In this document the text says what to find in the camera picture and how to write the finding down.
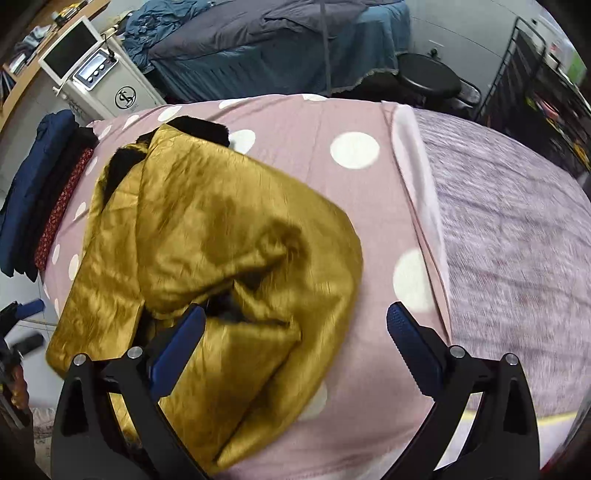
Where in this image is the folded navy blue garment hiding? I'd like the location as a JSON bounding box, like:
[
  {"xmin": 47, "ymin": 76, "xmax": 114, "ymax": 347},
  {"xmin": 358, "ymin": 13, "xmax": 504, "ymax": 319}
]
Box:
[{"xmin": 1, "ymin": 110, "xmax": 78, "ymax": 277}]

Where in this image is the grey and teal bed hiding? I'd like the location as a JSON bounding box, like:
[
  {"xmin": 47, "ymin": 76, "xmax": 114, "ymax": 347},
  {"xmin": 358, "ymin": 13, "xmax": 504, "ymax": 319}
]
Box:
[{"xmin": 123, "ymin": 1, "xmax": 411, "ymax": 103}]

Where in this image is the pink polka dot bedsheet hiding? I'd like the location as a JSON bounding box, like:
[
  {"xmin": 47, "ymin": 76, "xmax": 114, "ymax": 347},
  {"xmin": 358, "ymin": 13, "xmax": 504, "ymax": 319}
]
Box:
[{"xmin": 45, "ymin": 94, "xmax": 451, "ymax": 479}]

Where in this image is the lilac textured blanket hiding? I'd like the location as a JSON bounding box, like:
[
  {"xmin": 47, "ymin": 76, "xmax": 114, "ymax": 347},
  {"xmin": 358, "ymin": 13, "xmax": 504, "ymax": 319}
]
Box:
[{"xmin": 416, "ymin": 110, "xmax": 590, "ymax": 417}]

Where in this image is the black metal rack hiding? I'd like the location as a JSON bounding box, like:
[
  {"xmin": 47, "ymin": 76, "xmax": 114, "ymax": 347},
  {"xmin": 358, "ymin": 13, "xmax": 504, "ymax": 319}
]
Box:
[{"xmin": 476, "ymin": 17, "xmax": 590, "ymax": 178}]

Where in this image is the gold satin jacket black fur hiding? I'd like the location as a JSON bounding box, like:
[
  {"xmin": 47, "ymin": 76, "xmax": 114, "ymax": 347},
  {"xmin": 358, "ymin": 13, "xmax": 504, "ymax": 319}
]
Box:
[{"xmin": 46, "ymin": 116, "xmax": 363, "ymax": 474}]

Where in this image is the black round stool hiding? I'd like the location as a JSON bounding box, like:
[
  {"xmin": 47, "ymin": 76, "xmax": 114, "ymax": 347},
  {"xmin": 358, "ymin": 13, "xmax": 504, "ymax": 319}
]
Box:
[{"xmin": 397, "ymin": 53, "xmax": 462, "ymax": 110}]

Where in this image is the wooden shelf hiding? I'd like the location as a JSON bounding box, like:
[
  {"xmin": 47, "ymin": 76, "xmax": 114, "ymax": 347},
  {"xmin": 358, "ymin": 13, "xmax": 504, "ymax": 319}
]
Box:
[{"xmin": 0, "ymin": 0, "xmax": 112, "ymax": 133}]

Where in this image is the folded red patterned garment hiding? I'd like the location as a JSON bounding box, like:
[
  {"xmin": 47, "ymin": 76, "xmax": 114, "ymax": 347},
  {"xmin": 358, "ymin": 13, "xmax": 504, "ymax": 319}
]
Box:
[{"xmin": 33, "ymin": 148, "xmax": 94, "ymax": 272}]

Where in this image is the white machine with screen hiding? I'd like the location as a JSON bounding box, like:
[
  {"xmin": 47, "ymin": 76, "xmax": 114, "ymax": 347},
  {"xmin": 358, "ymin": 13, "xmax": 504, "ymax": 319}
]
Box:
[{"xmin": 38, "ymin": 16, "xmax": 165, "ymax": 120}]

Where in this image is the folded black garment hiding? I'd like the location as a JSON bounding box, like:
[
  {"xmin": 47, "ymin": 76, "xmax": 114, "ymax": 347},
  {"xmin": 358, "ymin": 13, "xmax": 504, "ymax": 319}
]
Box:
[{"xmin": 16, "ymin": 127, "xmax": 98, "ymax": 282}]

